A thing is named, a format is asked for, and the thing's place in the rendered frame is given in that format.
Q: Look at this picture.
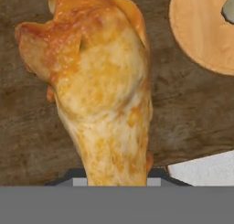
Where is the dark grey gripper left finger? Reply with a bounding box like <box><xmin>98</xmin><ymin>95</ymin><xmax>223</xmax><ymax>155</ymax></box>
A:
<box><xmin>45</xmin><ymin>167</ymin><xmax>89</xmax><ymax>187</ymax></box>

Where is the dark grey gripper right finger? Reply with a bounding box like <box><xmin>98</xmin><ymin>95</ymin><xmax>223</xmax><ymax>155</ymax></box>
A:
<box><xmin>146</xmin><ymin>166</ymin><xmax>192</xmax><ymax>187</ymax></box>

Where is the golden roasted chicken drumstick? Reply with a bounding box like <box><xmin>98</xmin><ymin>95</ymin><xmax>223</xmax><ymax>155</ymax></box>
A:
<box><xmin>14</xmin><ymin>0</ymin><xmax>154</xmax><ymax>187</ymax></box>

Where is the pale grey garlic bulb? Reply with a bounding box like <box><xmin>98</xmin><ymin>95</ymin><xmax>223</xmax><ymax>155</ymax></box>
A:
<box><xmin>221</xmin><ymin>0</ymin><xmax>234</xmax><ymax>25</ymax></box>

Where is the round light wooden plate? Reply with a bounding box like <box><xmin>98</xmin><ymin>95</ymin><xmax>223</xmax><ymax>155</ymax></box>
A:
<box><xmin>168</xmin><ymin>0</ymin><xmax>234</xmax><ymax>77</ymax></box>

